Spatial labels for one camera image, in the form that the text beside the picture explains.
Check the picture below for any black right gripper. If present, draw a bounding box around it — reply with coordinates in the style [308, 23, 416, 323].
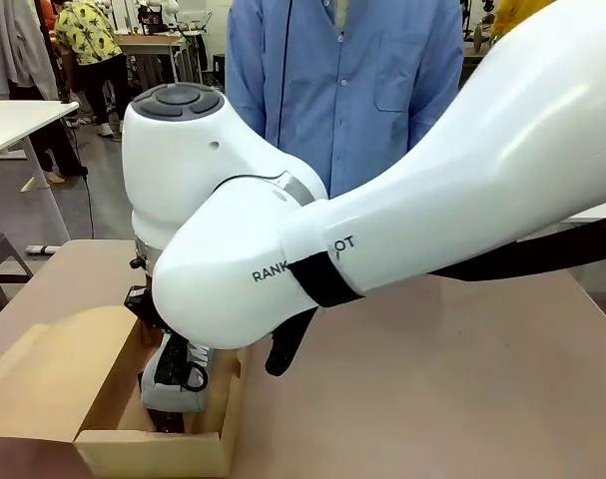
[124, 283, 173, 334]

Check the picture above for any grey pencil case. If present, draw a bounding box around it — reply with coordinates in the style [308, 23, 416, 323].
[139, 330, 217, 415]

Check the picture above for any large open cardboard box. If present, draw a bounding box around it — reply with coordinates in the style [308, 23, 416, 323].
[0, 304, 255, 479]

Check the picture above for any person in black trousers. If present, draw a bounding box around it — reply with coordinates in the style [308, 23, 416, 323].
[6, 79, 90, 185]

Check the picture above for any white table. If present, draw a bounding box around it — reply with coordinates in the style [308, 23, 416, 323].
[0, 99, 82, 240]

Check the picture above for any wooden top workbench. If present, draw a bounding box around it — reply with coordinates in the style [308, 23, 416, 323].
[113, 32, 205, 94]

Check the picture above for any black tripod pole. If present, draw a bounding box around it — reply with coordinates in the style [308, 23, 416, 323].
[38, 0, 75, 105]

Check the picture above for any person in yellow floral shirt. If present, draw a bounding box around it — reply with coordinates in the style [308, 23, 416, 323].
[54, 0, 130, 137]

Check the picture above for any person in blue coat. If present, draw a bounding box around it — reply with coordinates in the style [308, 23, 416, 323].
[224, 0, 466, 200]

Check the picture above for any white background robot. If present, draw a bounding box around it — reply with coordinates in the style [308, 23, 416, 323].
[136, 0, 183, 26]

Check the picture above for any person in yellow hoodie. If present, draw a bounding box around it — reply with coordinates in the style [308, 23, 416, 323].
[490, 0, 558, 42]

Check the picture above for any black velcro strap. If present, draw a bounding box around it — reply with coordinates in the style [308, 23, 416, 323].
[287, 252, 366, 309]

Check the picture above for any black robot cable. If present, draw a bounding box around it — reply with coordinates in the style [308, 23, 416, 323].
[264, 213, 606, 378]

